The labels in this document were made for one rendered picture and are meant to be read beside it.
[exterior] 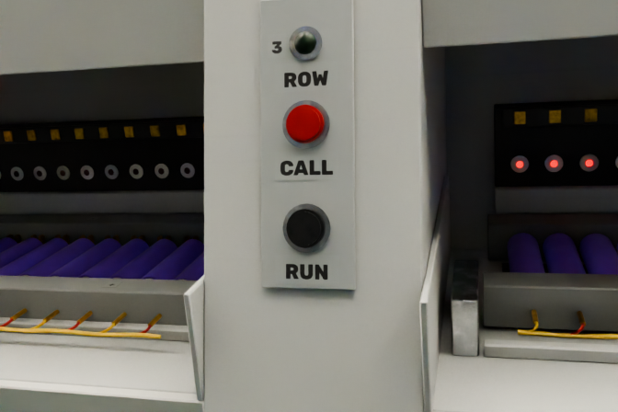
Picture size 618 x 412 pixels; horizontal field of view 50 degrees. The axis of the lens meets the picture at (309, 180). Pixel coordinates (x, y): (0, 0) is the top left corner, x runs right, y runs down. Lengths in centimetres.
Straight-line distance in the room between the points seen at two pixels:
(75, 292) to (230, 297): 12
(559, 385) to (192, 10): 23
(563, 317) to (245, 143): 17
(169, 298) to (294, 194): 11
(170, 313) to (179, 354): 3
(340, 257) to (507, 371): 9
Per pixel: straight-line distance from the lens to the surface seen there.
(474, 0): 29
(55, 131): 53
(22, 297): 40
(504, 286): 34
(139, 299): 36
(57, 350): 38
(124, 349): 36
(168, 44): 32
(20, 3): 36
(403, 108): 27
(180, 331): 35
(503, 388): 30
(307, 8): 29
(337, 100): 27
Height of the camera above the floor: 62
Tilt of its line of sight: 2 degrees up
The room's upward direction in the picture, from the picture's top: straight up
